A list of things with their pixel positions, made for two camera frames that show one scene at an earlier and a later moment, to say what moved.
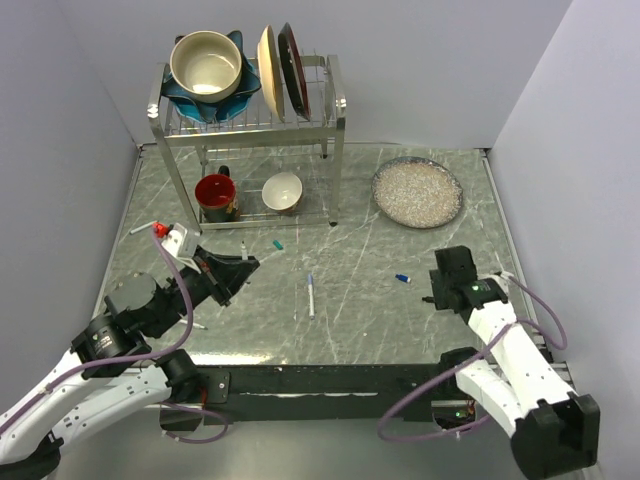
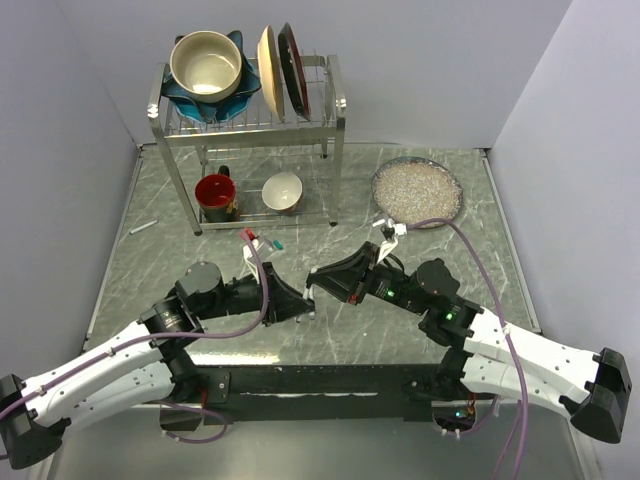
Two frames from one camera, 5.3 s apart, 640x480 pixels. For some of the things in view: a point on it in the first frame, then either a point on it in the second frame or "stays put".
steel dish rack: x=249 y=170 stays put
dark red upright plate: x=294 y=68 stays put
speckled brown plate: x=416 y=192 stays put
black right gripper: x=438 y=289 -> x=345 y=278
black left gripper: x=232 y=273 -> x=286 y=300
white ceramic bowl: x=282 y=191 stays put
